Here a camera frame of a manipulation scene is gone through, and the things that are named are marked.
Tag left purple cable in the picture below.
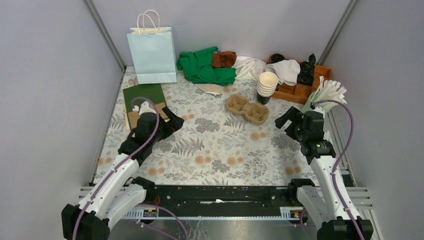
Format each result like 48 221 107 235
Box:
72 96 161 240

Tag black plastic bags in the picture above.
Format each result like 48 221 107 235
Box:
297 53 316 87

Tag stack of paper cups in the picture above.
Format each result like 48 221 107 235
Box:
256 72 279 105

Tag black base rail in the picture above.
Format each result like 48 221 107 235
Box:
131 177 315 218

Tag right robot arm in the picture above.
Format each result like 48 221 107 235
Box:
275 107 374 240

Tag green cloth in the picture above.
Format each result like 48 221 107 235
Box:
176 46 236 86

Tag brown cloth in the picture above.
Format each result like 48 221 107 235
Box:
211 51 237 69

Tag light blue paper bag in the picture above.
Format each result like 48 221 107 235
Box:
126 10 177 84

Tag cardboard cup carrier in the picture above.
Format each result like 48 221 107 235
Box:
225 93 270 125

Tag green paper bag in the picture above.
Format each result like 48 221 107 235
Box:
123 83 169 130

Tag white wrapped straws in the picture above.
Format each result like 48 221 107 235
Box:
310 76 347 113

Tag wooden compartment tray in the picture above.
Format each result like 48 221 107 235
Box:
271 64 332 105

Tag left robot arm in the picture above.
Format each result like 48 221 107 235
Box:
61 107 184 240

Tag white cloth on tray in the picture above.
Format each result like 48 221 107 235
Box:
265 59 301 86

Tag green straw holder cup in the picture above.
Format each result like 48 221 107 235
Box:
301 91 317 113

